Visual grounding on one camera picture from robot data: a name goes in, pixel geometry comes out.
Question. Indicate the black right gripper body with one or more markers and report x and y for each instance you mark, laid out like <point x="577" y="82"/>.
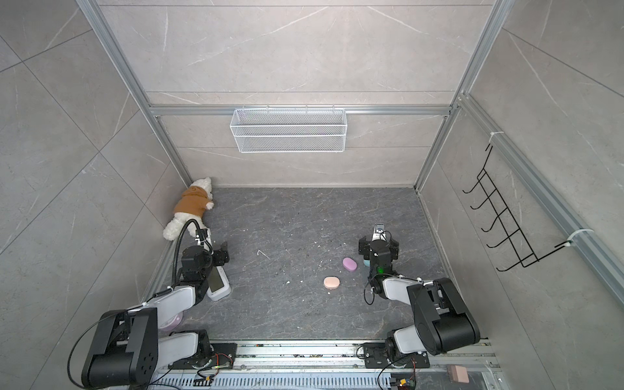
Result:
<point x="367" y="247"/>

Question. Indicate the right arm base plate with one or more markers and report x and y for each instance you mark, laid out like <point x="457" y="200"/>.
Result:
<point x="385" y="358"/>

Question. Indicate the aluminium rail front frame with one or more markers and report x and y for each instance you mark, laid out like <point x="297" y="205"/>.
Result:
<point x="327" y="364"/>

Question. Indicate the black wire hook rack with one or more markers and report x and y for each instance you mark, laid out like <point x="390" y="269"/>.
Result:
<point x="504" y="218"/>

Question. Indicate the white teddy bear brown hoodie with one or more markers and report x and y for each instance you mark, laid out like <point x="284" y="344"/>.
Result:
<point x="193" y="204"/>

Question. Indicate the pink earbud charging case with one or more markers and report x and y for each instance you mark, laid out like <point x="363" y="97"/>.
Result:
<point x="331" y="282"/>

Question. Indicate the pink eraser block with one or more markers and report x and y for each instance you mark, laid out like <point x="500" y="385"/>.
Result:
<point x="458" y="374"/>

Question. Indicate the white wire mesh basket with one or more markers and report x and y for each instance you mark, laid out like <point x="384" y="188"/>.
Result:
<point x="289" y="130"/>

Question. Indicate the purple round container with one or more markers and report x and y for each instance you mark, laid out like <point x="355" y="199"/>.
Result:
<point x="172" y="323"/>

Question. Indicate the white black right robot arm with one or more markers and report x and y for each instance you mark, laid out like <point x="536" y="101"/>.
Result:
<point x="442" y="320"/>

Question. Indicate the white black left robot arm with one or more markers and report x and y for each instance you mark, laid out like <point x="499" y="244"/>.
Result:
<point x="130" y="345"/>

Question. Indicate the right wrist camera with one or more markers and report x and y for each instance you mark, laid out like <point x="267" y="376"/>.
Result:
<point x="379" y="232"/>

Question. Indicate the purple earbud charging case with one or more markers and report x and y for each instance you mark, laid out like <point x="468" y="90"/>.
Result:
<point x="349" y="264"/>

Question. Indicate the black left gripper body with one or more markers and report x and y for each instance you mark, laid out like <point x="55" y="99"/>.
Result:
<point x="217" y="258"/>

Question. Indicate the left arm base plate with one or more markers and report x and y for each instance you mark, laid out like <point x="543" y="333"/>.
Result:
<point x="220" y="355"/>

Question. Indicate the white digital scale device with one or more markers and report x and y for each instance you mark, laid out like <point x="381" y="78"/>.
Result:
<point x="218" y="284"/>

